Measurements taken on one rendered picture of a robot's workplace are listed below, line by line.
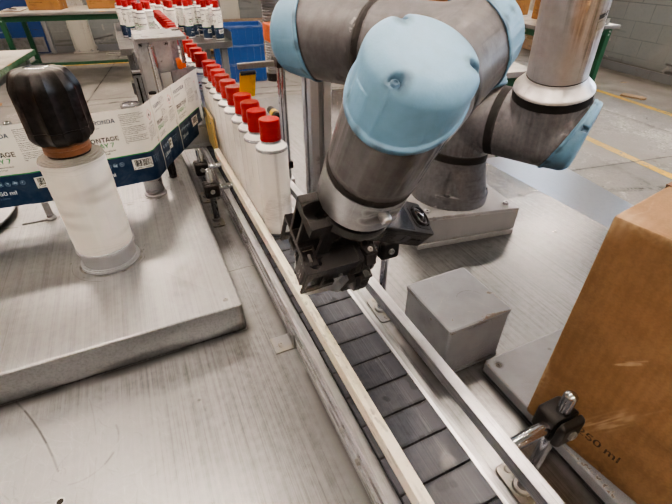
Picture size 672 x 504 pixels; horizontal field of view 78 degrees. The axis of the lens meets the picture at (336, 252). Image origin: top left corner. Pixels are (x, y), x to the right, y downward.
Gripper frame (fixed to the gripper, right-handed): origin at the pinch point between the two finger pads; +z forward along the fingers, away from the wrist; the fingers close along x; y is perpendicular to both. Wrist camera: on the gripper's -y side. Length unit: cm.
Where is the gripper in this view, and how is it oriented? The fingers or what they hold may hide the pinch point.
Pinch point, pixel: (333, 278)
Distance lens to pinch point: 55.2
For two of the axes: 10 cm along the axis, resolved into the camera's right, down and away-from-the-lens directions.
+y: -9.1, 2.5, -3.4
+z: -2.1, 4.4, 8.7
